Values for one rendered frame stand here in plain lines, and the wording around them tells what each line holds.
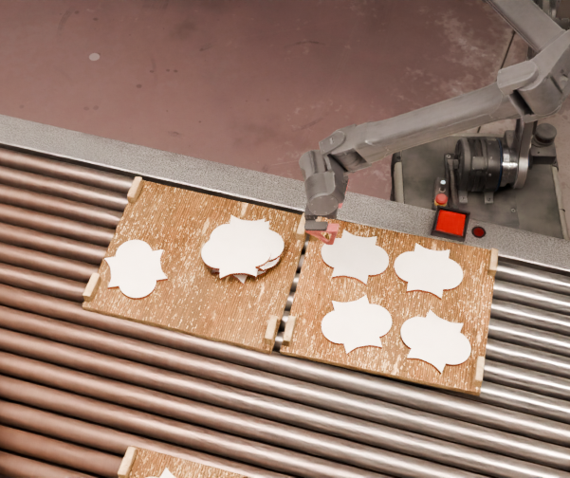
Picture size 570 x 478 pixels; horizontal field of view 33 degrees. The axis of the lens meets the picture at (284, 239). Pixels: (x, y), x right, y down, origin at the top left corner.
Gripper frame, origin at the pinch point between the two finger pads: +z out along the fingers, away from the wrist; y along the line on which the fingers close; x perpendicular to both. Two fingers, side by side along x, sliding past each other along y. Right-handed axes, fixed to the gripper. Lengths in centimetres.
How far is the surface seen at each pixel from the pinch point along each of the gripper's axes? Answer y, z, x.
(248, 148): -103, 89, -69
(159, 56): -141, 76, -112
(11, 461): 58, 1, -53
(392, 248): -4.8, 14.7, 9.5
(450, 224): -14.8, 18.3, 20.8
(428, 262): -2.4, 16.0, 17.5
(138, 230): 2.8, 0.5, -44.0
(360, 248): -2.8, 12.1, 3.2
